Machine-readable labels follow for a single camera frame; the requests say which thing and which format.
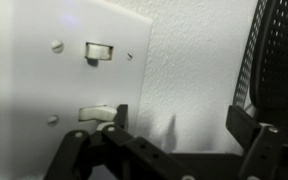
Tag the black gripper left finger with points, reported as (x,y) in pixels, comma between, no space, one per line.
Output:
(124,150)

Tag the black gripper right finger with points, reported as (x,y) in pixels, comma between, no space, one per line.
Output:
(254,140)

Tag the white toggle switch lever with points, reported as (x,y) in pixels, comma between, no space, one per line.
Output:
(95,113)
(97,51)

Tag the white plate screw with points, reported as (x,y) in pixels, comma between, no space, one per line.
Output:
(57,46)
(53,120)
(130,56)

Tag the black perforated metal chair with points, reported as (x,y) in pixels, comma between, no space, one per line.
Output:
(280,60)

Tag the white double switch wall plate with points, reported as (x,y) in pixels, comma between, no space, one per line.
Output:
(67,86)

